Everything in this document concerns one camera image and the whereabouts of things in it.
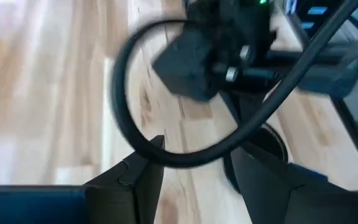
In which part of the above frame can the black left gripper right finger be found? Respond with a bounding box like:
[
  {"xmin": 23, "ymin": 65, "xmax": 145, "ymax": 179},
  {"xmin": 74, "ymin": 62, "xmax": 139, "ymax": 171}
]
[{"xmin": 230, "ymin": 146, "xmax": 358, "ymax": 224}]

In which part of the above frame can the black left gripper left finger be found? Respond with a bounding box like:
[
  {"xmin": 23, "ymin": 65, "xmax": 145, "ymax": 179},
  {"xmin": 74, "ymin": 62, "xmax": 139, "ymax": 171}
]
[{"xmin": 84, "ymin": 135, "xmax": 166, "ymax": 224}]

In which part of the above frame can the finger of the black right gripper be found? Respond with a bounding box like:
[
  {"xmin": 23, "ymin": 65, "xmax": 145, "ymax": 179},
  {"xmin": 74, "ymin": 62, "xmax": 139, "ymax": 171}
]
[
  {"xmin": 221, "ymin": 90, "xmax": 241, "ymax": 125},
  {"xmin": 239, "ymin": 91, "xmax": 267, "ymax": 127}
]

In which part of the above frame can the black oval hairbrush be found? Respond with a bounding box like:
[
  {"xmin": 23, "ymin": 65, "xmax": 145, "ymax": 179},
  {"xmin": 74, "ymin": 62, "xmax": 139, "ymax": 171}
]
[{"xmin": 222, "ymin": 123, "xmax": 289, "ymax": 194}]

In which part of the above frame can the navy blue toiletry tube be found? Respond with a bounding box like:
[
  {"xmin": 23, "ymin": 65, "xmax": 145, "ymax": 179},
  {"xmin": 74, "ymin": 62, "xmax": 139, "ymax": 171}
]
[{"xmin": 287, "ymin": 163, "xmax": 328, "ymax": 185}]

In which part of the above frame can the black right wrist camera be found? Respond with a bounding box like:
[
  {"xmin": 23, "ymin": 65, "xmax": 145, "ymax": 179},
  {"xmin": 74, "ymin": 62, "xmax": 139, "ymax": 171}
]
[{"xmin": 152, "ymin": 27, "xmax": 220, "ymax": 102}]

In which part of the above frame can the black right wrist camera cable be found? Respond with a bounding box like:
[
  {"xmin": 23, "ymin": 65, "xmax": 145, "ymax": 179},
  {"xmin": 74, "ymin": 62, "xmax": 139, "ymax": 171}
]
[{"xmin": 109, "ymin": 0, "xmax": 358, "ymax": 169}]

